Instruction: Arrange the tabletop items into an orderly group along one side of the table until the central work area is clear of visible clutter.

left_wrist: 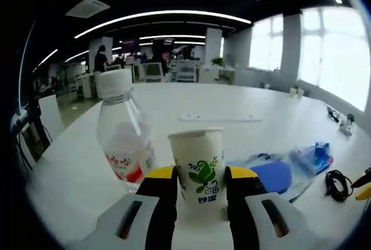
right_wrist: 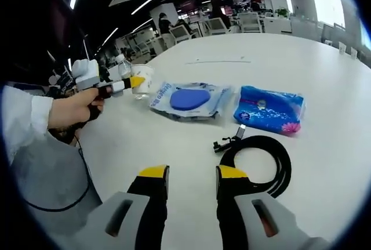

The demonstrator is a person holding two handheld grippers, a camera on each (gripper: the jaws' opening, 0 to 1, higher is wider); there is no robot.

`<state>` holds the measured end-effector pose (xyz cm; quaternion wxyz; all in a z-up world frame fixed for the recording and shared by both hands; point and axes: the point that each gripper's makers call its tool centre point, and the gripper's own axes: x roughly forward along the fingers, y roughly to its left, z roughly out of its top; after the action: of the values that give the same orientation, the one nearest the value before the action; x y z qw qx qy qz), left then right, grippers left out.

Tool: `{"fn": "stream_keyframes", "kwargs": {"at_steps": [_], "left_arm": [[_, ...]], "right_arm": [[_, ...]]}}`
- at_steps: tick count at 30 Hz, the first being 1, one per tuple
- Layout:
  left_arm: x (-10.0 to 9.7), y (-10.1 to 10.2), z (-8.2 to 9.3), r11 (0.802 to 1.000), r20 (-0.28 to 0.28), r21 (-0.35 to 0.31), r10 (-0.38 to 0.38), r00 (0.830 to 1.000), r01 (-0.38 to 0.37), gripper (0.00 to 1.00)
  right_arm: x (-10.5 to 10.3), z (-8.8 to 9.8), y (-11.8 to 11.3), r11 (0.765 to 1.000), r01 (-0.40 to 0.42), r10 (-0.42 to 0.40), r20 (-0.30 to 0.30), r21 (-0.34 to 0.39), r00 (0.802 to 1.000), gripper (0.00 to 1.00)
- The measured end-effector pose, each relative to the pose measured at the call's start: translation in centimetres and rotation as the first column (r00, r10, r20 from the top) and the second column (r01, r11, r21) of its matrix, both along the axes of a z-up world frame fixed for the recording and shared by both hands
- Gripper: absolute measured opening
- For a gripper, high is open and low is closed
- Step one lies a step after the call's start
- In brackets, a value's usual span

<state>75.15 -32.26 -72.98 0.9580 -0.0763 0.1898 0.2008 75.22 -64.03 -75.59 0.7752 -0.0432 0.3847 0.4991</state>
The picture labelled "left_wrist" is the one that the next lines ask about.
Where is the white low cabinet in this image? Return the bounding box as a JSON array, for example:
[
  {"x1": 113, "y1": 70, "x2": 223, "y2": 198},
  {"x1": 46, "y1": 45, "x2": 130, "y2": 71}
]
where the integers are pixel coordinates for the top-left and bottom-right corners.
[{"x1": 199, "y1": 64, "x2": 221, "y2": 83}]

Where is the clear package with blue pad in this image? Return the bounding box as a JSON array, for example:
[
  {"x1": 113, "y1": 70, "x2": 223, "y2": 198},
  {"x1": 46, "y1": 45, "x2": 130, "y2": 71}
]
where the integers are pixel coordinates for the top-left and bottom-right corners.
[{"x1": 225, "y1": 151, "x2": 318, "y2": 205}]

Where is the black small device with cables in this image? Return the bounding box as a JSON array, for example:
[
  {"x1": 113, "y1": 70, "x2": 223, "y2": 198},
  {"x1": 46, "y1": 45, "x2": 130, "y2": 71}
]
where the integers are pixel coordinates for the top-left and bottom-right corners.
[{"x1": 326, "y1": 105, "x2": 341, "y2": 123}]

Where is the long ceiling light strip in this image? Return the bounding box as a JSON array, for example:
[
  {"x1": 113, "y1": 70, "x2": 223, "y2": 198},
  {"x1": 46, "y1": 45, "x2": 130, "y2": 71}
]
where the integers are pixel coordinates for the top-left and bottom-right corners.
[{"x1": 73, "y1": 9, "x2": 253, "y2": 40}]

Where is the white boxy device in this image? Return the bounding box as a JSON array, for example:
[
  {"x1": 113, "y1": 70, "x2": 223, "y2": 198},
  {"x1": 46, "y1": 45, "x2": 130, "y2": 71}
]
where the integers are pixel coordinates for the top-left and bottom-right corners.
[{"x1": 339, "y1": 113, "x2": 356, "y2": 136}]

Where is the black cable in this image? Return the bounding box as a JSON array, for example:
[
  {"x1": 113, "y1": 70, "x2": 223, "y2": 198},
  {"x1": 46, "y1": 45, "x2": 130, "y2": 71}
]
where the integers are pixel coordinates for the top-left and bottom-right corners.
[{"x1": 324, "y1": 169, "x2": 354, "y2": 203}]

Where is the white table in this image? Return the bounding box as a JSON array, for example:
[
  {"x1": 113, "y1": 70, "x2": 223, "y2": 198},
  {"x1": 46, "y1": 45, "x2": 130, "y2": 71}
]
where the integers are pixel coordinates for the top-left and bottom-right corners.
[{"x1": 26, "y1": 83, "x2": 366, "y2": 250}]

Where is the black hanging screen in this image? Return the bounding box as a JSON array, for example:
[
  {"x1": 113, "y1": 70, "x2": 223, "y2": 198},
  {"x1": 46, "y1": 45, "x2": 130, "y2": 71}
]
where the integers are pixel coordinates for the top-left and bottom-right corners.
[{"x1": 151, "y1": 38, "x2": 175, "y2": 49}]

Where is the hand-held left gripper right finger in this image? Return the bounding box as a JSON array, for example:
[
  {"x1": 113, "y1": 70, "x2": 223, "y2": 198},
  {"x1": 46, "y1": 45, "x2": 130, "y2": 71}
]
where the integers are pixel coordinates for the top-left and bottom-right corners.
[{"x1": 224, "y1": 165, "x2": 317, "y2": 250}]

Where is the white table socket panel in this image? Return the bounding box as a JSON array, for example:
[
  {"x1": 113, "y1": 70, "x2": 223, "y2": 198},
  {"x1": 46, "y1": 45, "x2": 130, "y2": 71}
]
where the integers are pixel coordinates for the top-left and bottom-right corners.
[{"x1": 177, "y1": 112, "x2": 263, "y2": 124}]

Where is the clear plastic water bottle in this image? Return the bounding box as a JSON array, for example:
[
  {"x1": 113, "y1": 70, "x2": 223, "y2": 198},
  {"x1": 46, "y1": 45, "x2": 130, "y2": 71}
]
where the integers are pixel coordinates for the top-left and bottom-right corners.
[{"x1": 95, "y1": 68, "x2": 158, "y2": 194}]

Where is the ceiling air vent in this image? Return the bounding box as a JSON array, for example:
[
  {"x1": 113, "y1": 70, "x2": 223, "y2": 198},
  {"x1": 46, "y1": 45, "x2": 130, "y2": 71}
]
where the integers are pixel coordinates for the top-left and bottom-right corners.
[{"x1": 64, "y1": 0, "x2": 111, "y2": 19}]

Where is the white paper cup green print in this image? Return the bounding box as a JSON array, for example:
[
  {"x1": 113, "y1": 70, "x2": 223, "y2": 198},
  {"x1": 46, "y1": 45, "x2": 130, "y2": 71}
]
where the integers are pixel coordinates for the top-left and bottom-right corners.
[{"x1": 167, "y1": 127, "x2": 228, "y2": 222}]

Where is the white mesh office chair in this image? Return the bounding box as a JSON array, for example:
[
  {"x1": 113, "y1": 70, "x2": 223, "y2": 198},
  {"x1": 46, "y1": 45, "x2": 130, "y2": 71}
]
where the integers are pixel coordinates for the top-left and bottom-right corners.
[
  {"x1": 174, "y1": 61, "x2": 198, "y2": 83},
  {"x1": 143, "y1": 61, "x2": 163, "y2": 83}
]

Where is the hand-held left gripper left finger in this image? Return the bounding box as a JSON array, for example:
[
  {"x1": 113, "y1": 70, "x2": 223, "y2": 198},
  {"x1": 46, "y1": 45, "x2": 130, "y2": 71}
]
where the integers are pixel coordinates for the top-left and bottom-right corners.
[{"x1": 68, "y1": 166, "x2": 179, "y2": 250}]

